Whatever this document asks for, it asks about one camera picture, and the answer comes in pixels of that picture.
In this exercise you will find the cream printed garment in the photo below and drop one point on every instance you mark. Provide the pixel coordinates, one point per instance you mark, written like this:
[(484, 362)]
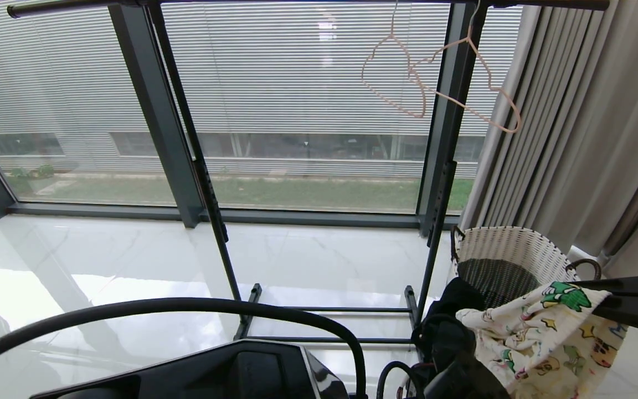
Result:
[(540, 349)]

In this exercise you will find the pink clothes hanger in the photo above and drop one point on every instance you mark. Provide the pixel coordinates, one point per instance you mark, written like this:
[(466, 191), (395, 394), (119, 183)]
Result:
[(392, 22), (481, 64)]

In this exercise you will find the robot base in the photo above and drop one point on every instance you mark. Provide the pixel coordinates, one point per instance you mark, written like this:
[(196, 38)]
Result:
[(252, 371)]

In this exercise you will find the white laundry basket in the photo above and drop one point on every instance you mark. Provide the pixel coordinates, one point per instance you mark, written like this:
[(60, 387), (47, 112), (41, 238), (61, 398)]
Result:
[(518, 244)]

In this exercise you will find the black clothes rack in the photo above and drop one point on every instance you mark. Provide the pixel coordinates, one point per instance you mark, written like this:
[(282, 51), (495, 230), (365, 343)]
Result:
[(208, 183)]

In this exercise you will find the black short-sleeved shirt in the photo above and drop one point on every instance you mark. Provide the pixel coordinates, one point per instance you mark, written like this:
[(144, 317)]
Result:
[(452, 310)]

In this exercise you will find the beige curtain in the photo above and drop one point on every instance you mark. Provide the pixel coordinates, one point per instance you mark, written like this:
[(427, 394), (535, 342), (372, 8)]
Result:
[(585, 111)]

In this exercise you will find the window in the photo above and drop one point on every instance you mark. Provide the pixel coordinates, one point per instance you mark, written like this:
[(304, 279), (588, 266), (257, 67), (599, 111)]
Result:
[(308, 83)]

